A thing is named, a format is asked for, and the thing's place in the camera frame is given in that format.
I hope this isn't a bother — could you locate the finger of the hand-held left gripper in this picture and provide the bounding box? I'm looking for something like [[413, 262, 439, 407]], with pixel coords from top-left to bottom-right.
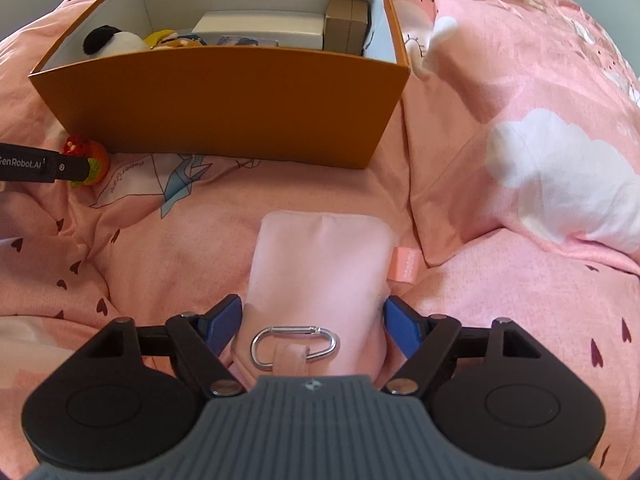
[[52, 152, 93, 184]]

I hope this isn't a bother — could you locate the pink pouch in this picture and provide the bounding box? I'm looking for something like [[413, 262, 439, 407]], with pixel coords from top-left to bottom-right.
[[227, 210, 417, 377]]

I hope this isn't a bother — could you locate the red green crochet toy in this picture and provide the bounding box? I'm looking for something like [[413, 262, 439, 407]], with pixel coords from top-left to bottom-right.
[[62, 137, 111, 189]]

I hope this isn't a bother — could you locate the brown cardboard box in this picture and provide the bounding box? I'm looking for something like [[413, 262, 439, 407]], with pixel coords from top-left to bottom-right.
[[323, 0, 369, 56]]

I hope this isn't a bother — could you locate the black and white plush toy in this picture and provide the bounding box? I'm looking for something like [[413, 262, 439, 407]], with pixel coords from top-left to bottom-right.
[[82, 25, 149, 56]]

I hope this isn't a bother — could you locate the orange cardboard box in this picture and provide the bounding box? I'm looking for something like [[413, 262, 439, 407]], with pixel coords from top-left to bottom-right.
[[28, 0, 412, 170]]

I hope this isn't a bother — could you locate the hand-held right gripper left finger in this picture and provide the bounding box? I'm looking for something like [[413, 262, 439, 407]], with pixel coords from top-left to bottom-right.
[[85, 294, 245, 399]]

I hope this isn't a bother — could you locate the white box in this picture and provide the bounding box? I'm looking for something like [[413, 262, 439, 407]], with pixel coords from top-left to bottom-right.
[[192, 9, 327, 52]]

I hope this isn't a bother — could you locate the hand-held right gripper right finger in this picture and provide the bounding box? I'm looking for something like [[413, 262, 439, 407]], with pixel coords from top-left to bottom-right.
[[381, 295, 544, 396]]

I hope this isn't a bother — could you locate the silver carabiner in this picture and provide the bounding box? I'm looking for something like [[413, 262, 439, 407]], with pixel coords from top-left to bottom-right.
[[250, 325, 341, 370]]

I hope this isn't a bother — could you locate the red panda plush toy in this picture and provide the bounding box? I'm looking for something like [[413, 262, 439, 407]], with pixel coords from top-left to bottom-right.
[[163, 31, 207, 51]]

